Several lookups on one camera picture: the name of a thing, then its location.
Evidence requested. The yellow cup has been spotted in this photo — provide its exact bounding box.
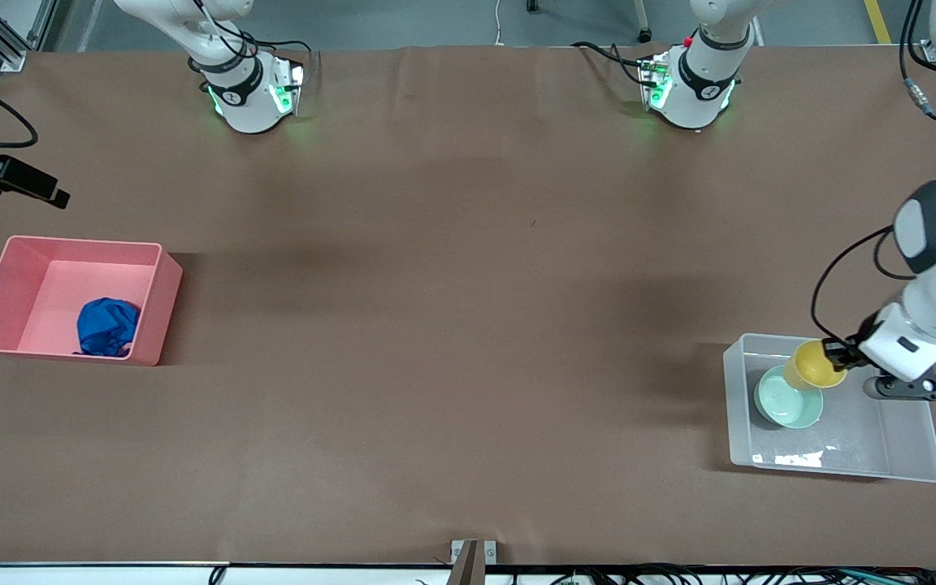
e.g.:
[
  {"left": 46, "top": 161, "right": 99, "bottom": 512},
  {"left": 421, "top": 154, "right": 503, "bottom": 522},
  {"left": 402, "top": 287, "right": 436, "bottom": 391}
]
[{"left": 783, "top": 340, "right": 848, "bottom": 391}]

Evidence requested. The mint green bowl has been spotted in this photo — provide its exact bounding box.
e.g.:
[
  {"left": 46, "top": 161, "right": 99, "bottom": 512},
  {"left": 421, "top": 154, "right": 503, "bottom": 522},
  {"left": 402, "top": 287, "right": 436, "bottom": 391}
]
[{"left": 754, "top": 364, "right": 825, "bottom": 429}]

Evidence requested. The blue glove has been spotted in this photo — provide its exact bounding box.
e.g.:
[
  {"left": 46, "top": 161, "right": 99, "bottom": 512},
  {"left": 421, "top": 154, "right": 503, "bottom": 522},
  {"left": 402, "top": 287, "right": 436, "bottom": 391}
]
[{"left": 76, "top": 297, "right": 141, "bottom": 358}]

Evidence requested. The clear plastic bin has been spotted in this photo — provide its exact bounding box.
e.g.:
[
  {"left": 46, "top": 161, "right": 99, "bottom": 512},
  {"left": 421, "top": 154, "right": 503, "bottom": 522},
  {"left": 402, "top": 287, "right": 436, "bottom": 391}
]
[{"left": 722, "top": 332, "right": 936, "bottom": 484}]

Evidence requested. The pink plastic bin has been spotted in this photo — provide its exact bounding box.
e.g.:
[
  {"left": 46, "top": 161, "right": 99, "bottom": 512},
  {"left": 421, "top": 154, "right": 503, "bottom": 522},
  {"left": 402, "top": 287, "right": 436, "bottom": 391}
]
[{"left": 0, "top": 236, "right": 184, "bottom": 366}]

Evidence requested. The brown table mat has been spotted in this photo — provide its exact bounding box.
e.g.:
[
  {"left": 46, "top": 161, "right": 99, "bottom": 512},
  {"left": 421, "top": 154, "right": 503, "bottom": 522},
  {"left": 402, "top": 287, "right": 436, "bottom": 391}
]
[{"left": 0, "top": 45, "right": 936, "bottom": 567}]

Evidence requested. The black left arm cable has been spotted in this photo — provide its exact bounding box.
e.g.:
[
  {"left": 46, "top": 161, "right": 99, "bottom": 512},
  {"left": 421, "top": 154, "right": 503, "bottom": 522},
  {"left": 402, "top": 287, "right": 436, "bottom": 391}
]
[{"left": 811, "top": 0, "right": 936, "bottom": 342}]

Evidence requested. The aluminium frame profile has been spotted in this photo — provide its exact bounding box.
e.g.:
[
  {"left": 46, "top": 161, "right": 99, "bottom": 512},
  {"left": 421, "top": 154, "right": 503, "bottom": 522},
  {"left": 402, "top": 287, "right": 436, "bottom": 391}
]
[{"left": 0, "top": 0, "right": 59, "bottom": 72}]

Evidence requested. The black base cable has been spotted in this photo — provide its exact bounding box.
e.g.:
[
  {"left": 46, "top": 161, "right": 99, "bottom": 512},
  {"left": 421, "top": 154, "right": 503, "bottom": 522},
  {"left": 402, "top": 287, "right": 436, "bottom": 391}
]
[
  {"left": 572, "top": 39, "right": 652, "bottom": 86},
  {"left": 192, "top": 0, "right": 323, "bottom": 74}
]

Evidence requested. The metal bracket with brown post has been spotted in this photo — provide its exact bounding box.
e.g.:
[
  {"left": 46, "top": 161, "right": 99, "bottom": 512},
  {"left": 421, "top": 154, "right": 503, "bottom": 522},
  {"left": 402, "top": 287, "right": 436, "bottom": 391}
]
[{"left": 450, "top": 539, "right": 498, "bottom": 585}]

